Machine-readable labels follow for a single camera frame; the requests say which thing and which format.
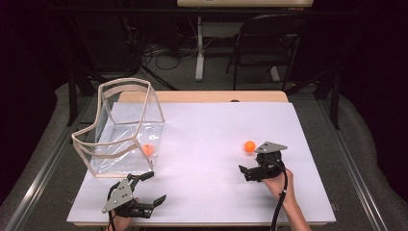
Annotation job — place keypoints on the plain orange ball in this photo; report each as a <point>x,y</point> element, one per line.
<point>249,146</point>

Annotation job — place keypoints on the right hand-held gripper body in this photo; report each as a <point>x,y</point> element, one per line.
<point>269,160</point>

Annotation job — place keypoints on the person's left hand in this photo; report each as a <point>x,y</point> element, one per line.
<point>120,224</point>

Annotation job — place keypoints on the orange ball with black mark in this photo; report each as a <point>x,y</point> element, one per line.
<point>148,149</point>

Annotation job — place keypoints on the clear plastic bag beige trim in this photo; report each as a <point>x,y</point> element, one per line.
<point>128,128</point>

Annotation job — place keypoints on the person's right hand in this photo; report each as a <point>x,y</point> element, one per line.
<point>277,189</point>

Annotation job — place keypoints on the wooden table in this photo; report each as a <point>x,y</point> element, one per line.
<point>208,96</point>

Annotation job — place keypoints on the black stand post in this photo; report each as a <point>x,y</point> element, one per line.
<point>72,96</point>
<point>336,102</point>

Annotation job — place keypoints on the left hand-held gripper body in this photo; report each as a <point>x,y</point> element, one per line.
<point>118,197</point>

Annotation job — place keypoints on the white table cover sheet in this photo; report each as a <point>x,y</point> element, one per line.
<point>205,144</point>

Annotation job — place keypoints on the white desk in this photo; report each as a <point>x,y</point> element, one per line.
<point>199,48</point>

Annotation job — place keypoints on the black folding chair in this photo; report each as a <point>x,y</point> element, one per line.
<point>266,45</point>

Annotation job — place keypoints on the metal floor rail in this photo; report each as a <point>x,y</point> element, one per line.
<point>349,166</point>
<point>45,166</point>

